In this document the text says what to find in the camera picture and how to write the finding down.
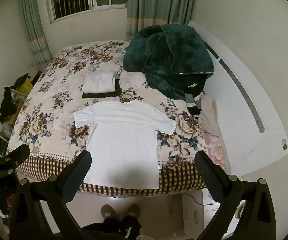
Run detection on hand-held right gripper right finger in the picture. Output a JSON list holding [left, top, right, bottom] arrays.
[[194, 151, 277, 240]]

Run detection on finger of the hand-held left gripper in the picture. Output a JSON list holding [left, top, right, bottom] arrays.
[[0, 144, 31, 180]]

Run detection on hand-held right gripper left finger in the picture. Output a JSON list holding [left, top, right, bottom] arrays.
[[9, 150, 92, 240]]

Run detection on white t-shirt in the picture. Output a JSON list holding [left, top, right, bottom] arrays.
[[73, 99, 177, 189]]

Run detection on black clothes pile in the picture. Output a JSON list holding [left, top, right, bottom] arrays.
[[0, 74, 30, 123]]

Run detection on pink pillow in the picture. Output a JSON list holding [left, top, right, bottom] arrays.
[[201, 129, 230, 172]]

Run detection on person's left shoe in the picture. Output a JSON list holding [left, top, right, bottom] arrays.
[[101, 204, 119, 222]]

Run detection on person's shoe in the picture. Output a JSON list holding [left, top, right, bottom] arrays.
[[101, 204, 119, 222], [125, 204, 141, 222]]

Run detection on beige pillow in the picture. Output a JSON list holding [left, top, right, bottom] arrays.
[[198, 95, 222, 137]]

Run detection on person's legs in dark pants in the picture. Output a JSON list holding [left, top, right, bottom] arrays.
[[81, 217, 144, 240]]

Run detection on person's right shoe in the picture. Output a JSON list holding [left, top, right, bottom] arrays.
[[125, 204, 141, 222]]

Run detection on yellow box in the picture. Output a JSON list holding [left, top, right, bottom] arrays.
[[17, 77, 33, 96]]

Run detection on bed with floral sheet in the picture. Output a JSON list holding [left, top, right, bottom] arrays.
[[6, 39, 225, 197]]

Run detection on white bed headboard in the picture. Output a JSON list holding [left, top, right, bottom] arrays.
[[187, 20, 288, 180]]

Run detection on dark garment with grey bands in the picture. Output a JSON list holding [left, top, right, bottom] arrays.
[[184, 92, 205, 109]]

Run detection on folded black cloth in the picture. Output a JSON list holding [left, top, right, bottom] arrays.
[[82, 79, 121, 99]]

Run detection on folded cream white cloth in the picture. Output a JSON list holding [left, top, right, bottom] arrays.
[[83, 71, 119, 93]]

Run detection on grey-green curtain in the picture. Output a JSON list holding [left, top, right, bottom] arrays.
[[126, 0, 198, 40], [19, 0, 53, 70]]

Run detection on dark green plush blanket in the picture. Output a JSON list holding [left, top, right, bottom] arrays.
[[123, 24, 214, 105]]

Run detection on black floor cable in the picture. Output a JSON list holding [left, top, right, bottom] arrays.
[[189, 192, 222, 207]]

